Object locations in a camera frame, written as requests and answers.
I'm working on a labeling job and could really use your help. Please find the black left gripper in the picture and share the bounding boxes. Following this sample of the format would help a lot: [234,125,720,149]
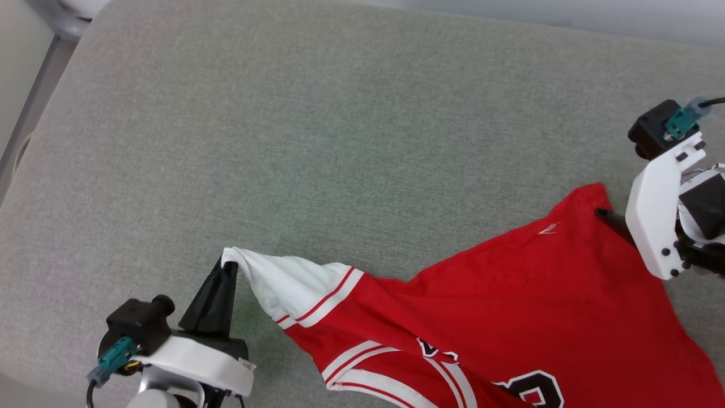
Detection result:
[178,258,250,360]

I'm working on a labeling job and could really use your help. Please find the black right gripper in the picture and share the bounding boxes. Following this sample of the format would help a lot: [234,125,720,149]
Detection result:
[594,172,725,279]

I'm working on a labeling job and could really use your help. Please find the red and white jersey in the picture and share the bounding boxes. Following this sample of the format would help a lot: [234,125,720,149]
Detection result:
[221,182,725,408]

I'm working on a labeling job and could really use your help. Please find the teal left camera cable plug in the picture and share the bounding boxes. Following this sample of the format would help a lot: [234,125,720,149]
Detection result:
[85,337,138,408]

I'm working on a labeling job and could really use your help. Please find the teal camera cable plug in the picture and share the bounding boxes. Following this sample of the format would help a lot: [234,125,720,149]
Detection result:
[663,96,725,142]
[85,337,138,408]

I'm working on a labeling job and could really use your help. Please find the teal right camera cable plug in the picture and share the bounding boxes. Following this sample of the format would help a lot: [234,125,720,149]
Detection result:
[663,96,725,142]

